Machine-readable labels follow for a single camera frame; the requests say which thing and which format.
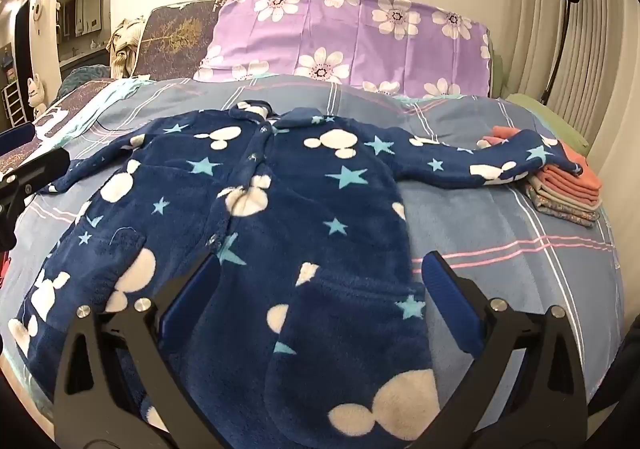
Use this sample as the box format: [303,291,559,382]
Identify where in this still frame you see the dark tree-print pillow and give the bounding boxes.
[135,0,236,80]

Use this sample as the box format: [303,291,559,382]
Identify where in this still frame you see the white cat figurine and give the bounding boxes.
[26,73,49,111]

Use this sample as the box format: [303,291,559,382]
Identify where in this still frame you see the cream pleated curtain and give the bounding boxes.
[515,0,636,140]

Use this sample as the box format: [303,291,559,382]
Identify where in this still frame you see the cream draped garment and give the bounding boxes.
[107,18,147,80]

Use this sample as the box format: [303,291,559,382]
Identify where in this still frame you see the dark printed quilt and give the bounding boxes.
[0,79,117,175]

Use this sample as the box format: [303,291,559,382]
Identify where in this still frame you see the blue fleece star-print pajama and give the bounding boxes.
[7,100,583,449]

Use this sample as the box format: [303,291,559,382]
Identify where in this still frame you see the purple floral pillow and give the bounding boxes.
[192,0,493,100]

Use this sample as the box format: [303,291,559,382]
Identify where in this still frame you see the blue floral folded garment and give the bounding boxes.
[530,192,600,229]

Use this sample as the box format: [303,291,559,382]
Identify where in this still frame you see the green pillow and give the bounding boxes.
[492,52,591,155]

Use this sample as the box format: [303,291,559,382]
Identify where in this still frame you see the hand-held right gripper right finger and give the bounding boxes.
[421,250,590,449]

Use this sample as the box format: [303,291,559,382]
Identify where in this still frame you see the blue plaid bedsheet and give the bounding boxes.
[0,74,626,430]

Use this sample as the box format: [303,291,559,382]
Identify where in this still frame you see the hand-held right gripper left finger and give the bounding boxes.
[52,253,223,449]

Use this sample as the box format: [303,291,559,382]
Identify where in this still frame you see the white wire rack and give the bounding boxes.
[2,82,25,129]

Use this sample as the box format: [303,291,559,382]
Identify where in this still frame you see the pale grey folded garment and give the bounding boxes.
[524,179,601,213]

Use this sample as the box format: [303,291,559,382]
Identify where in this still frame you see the teal knit blanket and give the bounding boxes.
[60,65,112,97]

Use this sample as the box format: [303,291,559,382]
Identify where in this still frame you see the kitchen cabinet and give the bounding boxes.
[57,0,106,37]

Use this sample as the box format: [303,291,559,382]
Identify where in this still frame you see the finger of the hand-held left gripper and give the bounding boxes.
[0,125,37,158]
[0,148,71,200]

